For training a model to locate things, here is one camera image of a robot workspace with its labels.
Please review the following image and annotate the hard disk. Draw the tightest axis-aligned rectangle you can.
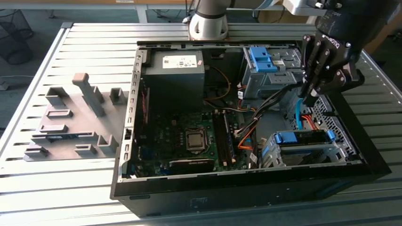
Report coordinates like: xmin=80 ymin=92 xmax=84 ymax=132
xmin=262 ymin=129 xmax=338 ymax=167

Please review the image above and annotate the grey metal drive cage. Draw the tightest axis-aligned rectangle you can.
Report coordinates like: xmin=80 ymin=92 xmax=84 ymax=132
xmin=242 ymin=46 xmax=307 ymax=99

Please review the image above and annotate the CPU socket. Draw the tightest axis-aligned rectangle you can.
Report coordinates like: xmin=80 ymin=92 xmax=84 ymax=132
xmin=184 ymin=128 xmax=208 ymax=153

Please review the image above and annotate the white frame wooden desk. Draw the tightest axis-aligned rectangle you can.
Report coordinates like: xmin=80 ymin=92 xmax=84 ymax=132
xmin=0 ymin=0 xmax=318 ymax=24

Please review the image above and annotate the silver CPU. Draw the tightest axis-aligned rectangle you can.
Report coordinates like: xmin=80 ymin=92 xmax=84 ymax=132
xmin=188 ymin=134 xmax=204 ymax=147

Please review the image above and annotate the RAM stick with label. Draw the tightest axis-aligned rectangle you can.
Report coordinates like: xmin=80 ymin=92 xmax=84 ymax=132
xmin=45 ymin=134 xmax=79 ymax=141

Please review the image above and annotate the black open PC case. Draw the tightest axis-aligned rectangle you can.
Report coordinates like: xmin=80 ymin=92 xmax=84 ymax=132
xmin=109 ymin=40 xmax=391 ymax=217

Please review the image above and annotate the multicolour wire bundle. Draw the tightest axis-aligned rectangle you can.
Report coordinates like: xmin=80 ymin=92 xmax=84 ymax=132
xmin=203 ymin=100 xmax=256 ymax=113

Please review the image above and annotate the white cable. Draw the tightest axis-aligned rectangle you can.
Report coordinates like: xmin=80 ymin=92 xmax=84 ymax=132
xmin=0 ymin=74 xmax=33 ymax=80

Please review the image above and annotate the green motherboard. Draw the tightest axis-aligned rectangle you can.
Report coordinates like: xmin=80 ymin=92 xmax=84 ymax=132
xmin=135 ymin=110 xmax=252 ymax=177

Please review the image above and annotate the blue plastic drive latch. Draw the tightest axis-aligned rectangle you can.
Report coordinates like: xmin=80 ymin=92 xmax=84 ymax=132
xmin=247 ymin=47 xmax=279 ymax=73

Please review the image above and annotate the metal disk bay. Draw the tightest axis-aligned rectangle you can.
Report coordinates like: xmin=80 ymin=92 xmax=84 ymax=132
xmin=260 ymin=129 xmax=358 ymax=168

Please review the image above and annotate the black mesh waste basket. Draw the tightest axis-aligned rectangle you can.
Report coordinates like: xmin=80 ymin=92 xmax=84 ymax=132
xmin=0 ymin=9 xmax=34 ymax=65

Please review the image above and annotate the yellow wire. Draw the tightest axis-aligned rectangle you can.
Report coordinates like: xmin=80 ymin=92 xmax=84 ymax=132
xmin=203 ymin=67 xmax=232 ymax=102

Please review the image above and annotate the black cable bundle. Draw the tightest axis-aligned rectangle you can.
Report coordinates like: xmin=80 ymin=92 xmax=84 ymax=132
xmin=233 ymin=82 xmax=302 ymax=139

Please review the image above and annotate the orange wire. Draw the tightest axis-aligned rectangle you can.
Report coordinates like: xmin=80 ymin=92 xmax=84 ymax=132
xmin=236 ymin=135 xmax=254 ymax=150

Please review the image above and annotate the grey parts rack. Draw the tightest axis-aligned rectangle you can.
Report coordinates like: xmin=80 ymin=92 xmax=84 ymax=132
xmin=22 ymin=73 xmax=131 ymax=163

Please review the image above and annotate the brown wooden cabinet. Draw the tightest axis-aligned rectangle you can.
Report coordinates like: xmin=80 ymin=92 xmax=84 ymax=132
xmin=363 ymin=0 xmax=402 ymax=55

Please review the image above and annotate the black graphics card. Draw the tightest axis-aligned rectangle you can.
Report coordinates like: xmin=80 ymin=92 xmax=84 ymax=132
xmin=168 ymin=157 xmax=216 ymax=175

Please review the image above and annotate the grey power supply unit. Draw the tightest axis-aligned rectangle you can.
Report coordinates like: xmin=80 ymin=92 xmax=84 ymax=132
xmin=143 ymin=49 xmax=207 ymax=106

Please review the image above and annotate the red wire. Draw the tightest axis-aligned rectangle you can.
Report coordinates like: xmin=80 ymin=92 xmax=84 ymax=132
xmin=300 ymin=114 xmax=322 ymax=131

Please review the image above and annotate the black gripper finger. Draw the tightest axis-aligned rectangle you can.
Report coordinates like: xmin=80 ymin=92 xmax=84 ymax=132
xmin=296 ymin=34 xmax=338 ymax=106
xmin=318 ymin=62 xmax=364 ymax=96

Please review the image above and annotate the blue wire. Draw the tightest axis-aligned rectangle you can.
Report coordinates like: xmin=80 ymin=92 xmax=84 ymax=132
xmin=296 ymin=93 xmax=316 ymax=130

